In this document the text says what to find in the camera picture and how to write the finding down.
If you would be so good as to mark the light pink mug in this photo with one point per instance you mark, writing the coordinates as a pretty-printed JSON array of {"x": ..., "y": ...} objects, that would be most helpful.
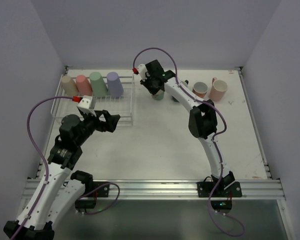
[{"x": 218, "y": 89}]

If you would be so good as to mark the beige tumbler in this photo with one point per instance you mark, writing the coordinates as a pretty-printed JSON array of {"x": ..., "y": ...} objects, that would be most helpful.
[{"x": 69, "y": 86}]

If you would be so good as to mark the purple tumbler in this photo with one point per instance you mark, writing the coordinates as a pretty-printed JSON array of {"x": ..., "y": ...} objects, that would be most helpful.
[{"x": 115, "y": 86}]

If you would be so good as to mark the left black controller box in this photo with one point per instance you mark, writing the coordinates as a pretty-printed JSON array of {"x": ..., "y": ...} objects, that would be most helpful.
[{"x": 84, "y": 205}]

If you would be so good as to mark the dark green mug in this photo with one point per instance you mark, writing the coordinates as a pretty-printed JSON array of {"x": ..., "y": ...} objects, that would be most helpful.
[{"x": 179, "y": 92}]

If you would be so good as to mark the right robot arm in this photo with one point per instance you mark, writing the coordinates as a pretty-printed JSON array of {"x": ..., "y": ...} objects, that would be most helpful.
[{"x": 202, "y": 122}]

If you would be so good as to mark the pink tumbler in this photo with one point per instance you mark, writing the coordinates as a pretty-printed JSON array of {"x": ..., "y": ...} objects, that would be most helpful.
[{"x": 83, "y": 85}]

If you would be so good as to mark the white wire dish rack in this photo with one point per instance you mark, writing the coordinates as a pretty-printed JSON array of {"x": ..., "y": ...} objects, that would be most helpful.
[{"x": 123, "y": 105}]

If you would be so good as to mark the aluminium rail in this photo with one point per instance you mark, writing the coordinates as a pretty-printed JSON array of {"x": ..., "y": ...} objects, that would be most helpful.
[{"x": 256, "y": 189}]

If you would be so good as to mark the right black controller box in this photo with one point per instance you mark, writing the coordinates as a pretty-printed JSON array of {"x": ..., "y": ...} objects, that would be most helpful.
[{"x": 222, "y": 206}]

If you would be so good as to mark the salmon textured mug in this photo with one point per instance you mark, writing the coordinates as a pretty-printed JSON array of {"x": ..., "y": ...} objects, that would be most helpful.
[{"x": 200, "y": 89}]

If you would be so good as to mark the green tumbler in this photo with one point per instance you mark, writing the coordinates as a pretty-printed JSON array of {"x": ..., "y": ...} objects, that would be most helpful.
[{"x": 98, "y": 85}]

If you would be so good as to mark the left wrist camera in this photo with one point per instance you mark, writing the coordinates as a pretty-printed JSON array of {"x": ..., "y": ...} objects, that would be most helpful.
[{"x": 87, "y": 105}]

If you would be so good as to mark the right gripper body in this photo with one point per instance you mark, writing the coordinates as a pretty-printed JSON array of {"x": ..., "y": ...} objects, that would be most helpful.
[{"x": 153, "y": 87}]

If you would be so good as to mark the black controller box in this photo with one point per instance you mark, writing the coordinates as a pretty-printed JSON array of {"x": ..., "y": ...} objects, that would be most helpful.
[
  {"x": 84, "y": 205},
  {"x": 222, "y": 206}
]

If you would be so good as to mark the floral beige mug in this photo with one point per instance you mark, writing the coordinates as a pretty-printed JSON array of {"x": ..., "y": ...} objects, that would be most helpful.
[{"x": 158, "y": 96}]

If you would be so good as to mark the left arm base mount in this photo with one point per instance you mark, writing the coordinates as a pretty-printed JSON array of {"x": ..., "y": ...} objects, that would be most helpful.
[{"x": 102, "y": 189}]

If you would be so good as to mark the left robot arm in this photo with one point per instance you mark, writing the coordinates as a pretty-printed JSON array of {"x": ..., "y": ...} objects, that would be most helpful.
[{"x": 60, "y": 187}]

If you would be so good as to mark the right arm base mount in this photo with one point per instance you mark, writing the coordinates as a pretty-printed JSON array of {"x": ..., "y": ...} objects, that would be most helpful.
[{"x": 227, "y": 187}]

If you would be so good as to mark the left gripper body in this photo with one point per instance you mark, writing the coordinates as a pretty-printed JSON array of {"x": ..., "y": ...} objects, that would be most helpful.
[{"x": 100, "y": 120}]

